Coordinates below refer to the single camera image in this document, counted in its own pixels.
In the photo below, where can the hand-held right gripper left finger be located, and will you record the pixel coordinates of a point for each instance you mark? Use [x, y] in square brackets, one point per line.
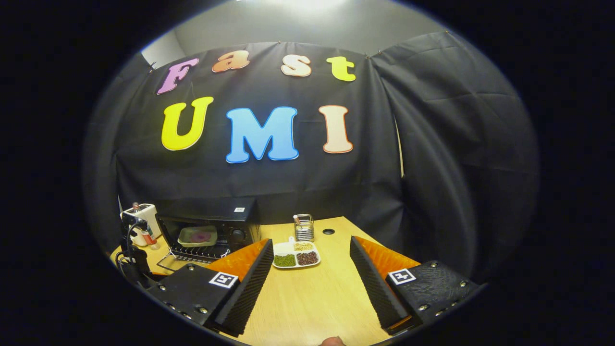
[250, 283]

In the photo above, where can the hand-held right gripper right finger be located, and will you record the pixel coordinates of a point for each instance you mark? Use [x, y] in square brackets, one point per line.
[377, 283]

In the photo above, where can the cream square plate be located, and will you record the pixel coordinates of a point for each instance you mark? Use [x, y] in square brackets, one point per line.
[185, 239]

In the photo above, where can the pink ham slice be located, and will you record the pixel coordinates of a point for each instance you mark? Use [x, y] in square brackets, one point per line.
[201, 236]

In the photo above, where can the black electric oven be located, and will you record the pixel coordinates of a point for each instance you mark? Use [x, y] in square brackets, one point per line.
[216, 209]

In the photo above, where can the small bottle with red label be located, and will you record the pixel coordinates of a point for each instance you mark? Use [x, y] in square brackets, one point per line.
[151, 238]

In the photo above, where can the green mung beans pile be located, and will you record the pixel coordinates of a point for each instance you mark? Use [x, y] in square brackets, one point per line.
[284, 260]

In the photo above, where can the white toaster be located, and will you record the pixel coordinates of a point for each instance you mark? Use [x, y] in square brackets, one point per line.
[150, 216]

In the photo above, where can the white divided tray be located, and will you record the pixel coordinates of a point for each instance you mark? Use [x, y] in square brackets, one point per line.
[281, 248]

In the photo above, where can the dark red beans pile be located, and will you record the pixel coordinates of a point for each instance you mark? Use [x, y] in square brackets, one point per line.
[307, 258]

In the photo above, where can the yellow soybeans pile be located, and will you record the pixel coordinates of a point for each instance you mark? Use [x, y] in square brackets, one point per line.
[303, 246]

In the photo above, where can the black backdrop cloth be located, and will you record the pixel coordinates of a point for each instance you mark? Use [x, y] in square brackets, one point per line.
[269, 86]

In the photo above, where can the large ceiling light panel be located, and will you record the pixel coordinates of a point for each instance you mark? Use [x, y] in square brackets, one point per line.
[312, 4]

